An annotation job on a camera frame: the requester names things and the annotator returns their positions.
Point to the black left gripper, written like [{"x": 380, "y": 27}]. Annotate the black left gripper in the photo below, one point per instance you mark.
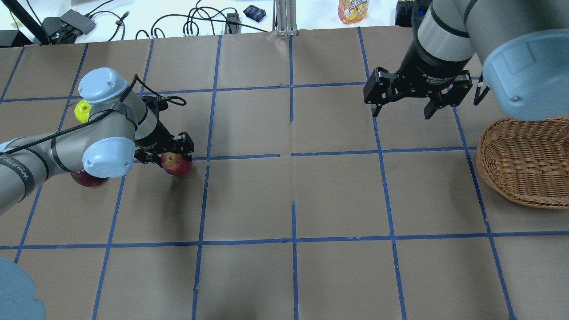
[{"x": 158, "y": 134}]

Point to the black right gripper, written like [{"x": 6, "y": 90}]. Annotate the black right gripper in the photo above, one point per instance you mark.
[{"x": 425, "y": 67}]

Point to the dark red apple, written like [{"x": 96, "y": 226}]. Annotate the dark red apple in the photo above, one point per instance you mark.
[{"x": 85, "y": 179}]

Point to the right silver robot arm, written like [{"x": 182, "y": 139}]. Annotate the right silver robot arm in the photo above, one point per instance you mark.
[{"x": 522, "y": 46}]

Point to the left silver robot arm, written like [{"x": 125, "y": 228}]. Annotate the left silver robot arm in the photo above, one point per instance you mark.
[{"x": 122, "y": 128}]

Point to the wicker basket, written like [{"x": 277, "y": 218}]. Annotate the wicker basket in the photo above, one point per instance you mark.
[{"x": 527, "y": 162}]

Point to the green apple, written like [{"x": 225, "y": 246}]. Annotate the green apple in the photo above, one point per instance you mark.
[{"x": 81, "y": 111}]

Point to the orange juice bottle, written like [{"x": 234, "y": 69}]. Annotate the orange juice bottle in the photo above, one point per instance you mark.
[{"x": 352, "y": 11}]

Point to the grey usb hub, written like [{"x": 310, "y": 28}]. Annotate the grey usb hub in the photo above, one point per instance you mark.
[{"x": 81, "y": 24}]

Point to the dark blue small pouch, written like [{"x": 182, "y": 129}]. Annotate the dark blue small pouch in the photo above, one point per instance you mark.
[{"x": 255, "y": 13}]

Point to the black monitor stand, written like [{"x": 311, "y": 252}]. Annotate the black monitor stand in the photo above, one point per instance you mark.
[{"x": 30, "y": 21}]

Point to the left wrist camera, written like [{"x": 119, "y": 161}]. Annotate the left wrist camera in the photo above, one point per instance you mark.
[{"x": 156, "y": 104}]

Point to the aluminium frame post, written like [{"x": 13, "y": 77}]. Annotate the aluminium frame post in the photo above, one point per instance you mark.
[{"x": 285, "y": 17}]

